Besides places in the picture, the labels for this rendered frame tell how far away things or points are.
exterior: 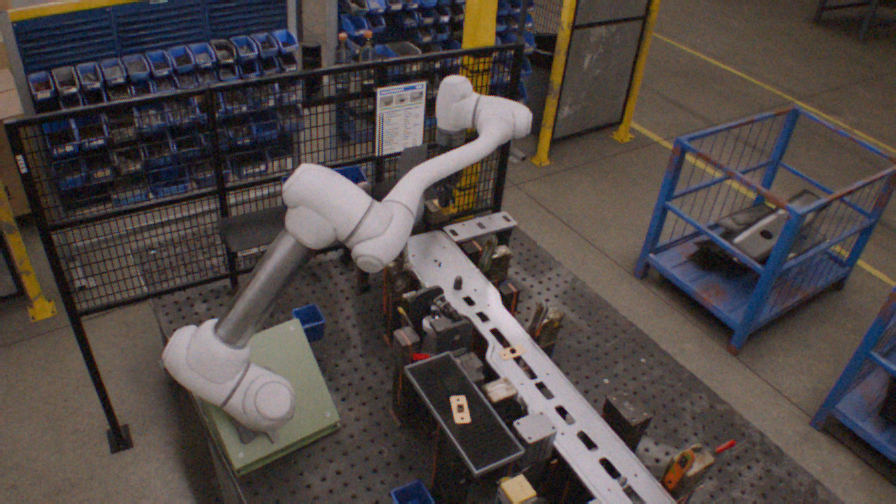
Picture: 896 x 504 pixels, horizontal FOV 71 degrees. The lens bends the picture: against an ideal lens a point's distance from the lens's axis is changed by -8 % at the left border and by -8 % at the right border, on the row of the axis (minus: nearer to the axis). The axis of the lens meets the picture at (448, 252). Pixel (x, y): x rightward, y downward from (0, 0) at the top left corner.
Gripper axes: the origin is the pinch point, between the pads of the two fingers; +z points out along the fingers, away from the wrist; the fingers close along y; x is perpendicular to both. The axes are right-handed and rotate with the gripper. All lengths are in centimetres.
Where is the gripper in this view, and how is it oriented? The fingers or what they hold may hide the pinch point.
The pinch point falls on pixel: (444, 196)
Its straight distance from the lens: 221.3
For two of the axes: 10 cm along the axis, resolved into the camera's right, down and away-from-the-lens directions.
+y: 8.7, -2.4, 4.4
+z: -0.8, 7.9, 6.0
